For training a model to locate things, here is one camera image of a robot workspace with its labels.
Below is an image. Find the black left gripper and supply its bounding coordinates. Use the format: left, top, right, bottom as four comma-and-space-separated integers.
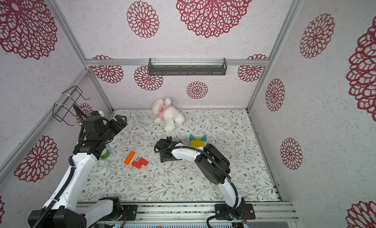
99, 114, 126, 144

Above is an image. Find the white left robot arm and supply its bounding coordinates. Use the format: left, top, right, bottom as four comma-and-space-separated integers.
27, 111, 127, 228

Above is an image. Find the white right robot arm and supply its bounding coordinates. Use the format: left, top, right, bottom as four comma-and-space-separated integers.
154, 142, 245, 228

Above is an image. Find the right red block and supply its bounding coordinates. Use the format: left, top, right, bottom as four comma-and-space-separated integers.
138, 157, 149, 166

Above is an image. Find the red block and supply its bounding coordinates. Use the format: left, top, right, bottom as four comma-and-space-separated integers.
131, 161, 143, 169
138, 157, 149, 166

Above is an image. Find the green tape roll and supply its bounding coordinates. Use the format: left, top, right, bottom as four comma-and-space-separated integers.
100, 148, 110, 159

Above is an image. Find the left red block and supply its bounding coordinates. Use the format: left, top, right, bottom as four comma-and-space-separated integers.
131, 161, 143, 169

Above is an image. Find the left orange long block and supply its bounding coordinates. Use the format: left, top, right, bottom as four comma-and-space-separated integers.
123, 151, 135, 165

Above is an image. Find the white teddy bear pink shirt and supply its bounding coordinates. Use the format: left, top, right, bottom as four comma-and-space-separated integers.
152, 97, 185, 132

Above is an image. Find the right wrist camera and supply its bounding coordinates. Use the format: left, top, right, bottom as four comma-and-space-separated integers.
154, 137, 174, 153

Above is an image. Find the black wire wall rack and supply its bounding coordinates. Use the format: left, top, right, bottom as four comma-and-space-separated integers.
52, 86, 89, 126

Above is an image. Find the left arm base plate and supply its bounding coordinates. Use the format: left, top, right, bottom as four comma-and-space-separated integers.
99, 204, 138, 222

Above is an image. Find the grey wall shelf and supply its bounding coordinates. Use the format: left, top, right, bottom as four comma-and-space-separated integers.
147, 58, 228, 76

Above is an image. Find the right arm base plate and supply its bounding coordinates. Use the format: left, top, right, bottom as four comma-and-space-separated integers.
214, 203, 256, 221

